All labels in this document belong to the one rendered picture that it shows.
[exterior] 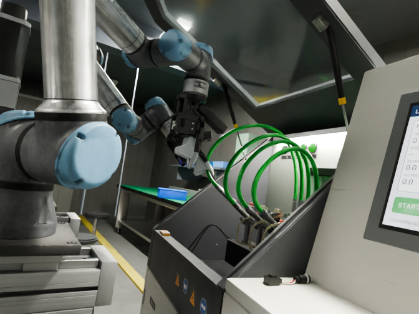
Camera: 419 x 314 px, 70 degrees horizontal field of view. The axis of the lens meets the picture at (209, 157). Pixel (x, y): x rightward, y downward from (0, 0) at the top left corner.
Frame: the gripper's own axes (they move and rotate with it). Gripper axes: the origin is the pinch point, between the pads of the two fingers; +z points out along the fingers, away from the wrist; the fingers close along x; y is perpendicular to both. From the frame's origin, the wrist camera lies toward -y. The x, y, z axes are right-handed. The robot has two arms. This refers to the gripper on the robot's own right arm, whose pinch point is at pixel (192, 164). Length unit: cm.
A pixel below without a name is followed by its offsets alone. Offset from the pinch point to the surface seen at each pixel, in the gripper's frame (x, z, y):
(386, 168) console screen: 37.9, -3.9, -31.6
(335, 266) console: 31.5, 19.5, -26.2
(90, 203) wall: -658, 91, -7
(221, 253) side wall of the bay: -43, 36, -36
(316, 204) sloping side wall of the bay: 22.9, 6.3, -26.8
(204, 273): 11.6, 27.7, -3.1
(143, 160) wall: -673, -25, -116
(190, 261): 1.4, 27.7, -3.1
